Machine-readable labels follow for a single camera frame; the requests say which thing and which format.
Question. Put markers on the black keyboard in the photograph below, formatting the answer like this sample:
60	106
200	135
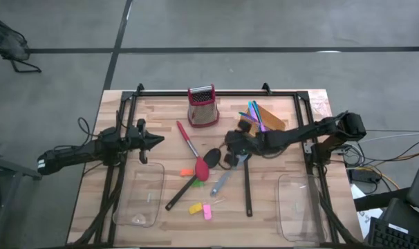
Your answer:
389	238

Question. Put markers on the red spoon with steel shaft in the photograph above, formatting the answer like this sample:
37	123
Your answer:
202	169

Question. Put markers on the orange plastic bin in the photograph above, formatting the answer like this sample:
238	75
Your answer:
273	121

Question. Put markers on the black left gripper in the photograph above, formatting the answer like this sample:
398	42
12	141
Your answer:
141	141

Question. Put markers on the red steel box grater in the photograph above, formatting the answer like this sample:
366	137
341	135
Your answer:
202	110

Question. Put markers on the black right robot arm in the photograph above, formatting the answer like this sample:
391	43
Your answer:
299	133

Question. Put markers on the black mesh chair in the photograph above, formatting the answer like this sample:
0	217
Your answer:
5	41

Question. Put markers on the black plastic serving spoon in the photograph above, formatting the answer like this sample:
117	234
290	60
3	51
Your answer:
182	195
247	193

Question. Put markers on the clear plastic film patch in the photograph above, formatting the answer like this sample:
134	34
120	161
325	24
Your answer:
320	103

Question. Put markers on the black floor tape strip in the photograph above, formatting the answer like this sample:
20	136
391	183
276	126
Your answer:
120	34

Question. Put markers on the clear plastic container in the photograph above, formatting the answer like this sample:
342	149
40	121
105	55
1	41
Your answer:
299	207
140	193

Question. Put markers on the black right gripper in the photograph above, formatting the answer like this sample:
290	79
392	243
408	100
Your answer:
252	141

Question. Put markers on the black power adapter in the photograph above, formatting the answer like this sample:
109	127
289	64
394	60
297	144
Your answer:
363	176

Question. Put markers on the grey metal stand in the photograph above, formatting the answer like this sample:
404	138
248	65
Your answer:
9	169

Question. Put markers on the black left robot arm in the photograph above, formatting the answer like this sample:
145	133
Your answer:
74	154

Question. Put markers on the black aluminium rig frame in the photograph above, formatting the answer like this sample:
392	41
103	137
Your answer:
251	93

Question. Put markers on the white paper sheet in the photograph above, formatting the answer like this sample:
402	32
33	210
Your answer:
365	218

